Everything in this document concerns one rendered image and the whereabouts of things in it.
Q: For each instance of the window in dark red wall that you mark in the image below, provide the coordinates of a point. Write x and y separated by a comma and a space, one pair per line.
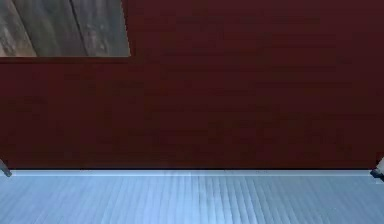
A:
63, 26

